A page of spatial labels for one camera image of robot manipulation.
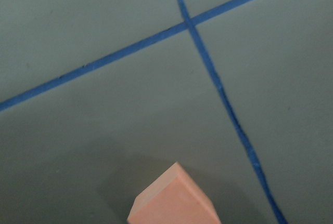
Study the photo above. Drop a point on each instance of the orange foam block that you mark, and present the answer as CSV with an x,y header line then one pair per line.
x,y
173,197

